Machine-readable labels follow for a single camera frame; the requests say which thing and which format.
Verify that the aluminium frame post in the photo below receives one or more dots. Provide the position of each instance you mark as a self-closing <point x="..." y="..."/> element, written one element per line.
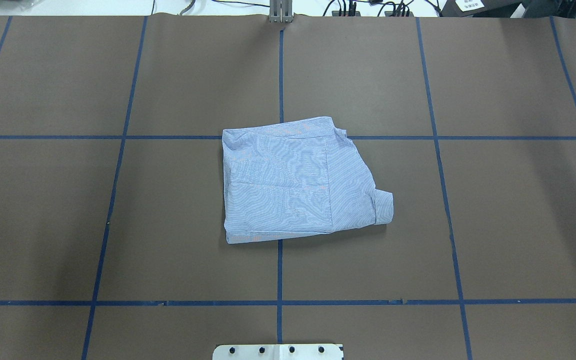
<point x="281" y="11"/>

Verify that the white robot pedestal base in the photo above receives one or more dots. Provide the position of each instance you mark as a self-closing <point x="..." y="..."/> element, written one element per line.
<point x="295" y="351"/>

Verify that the light blue striped shirt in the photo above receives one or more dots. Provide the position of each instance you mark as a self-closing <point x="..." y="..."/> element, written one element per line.
<point x="297" y="179"/>

